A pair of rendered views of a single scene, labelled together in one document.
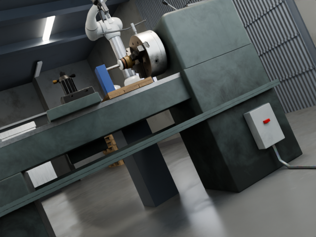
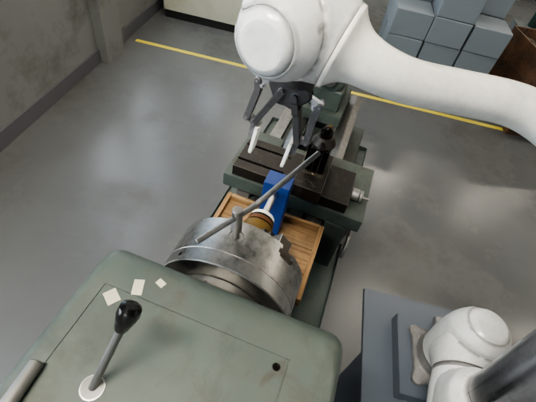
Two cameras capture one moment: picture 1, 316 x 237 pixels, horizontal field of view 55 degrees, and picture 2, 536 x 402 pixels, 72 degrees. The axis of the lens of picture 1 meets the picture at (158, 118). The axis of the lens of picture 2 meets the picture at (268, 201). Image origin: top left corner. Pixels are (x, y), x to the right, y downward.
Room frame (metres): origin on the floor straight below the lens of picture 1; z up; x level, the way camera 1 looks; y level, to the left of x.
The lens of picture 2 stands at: (2.38, -0.47, 1.87)
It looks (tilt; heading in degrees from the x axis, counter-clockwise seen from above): 48 degrees down; 121
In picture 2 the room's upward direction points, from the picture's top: 12 degrees clockwise
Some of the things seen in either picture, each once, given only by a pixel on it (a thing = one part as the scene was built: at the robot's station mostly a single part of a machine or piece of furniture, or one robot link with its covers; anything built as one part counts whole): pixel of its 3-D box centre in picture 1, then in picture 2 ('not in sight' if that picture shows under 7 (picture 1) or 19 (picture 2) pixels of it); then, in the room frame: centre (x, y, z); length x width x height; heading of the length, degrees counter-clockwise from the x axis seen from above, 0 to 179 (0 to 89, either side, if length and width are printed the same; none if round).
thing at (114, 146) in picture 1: (121, 146); not in sight; (8.69, 1.29, 0.43); 1.20 x 0.85 x 0.85; 29
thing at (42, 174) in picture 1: (19, 169); not in sight; (8.19, 4.00, 1.01); 1.56 x 1.25 x 2.01; 117
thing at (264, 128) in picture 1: (288, 135); not in sight; (1.87, -0.69, 0.22); 0.42 x 0.18 x 0.44; 21
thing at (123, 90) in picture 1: (124, 94); (260, 243); (2.01, 0.14, 0.89); 0.36 x 0.30 x 0.04; 21
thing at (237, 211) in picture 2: (135, 31); (236, 228); (2.09, -0.10, 1.26); 0.02 x 0.02 x 0.12
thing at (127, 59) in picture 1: (127, 62); (255, 233); (2.05, 0.03, 1.08); 0.09 x 0.09 x 0.09; 21
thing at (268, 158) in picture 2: (76, 102); (295, 173); (1.92, 0.43, 0.95); 0.43 x 0.18 x 0.04; 21
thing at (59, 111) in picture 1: (72, 114); (301, 176); (1.92, 0.48, 0.90); 0.53 x 0.30 x 0.06; 21
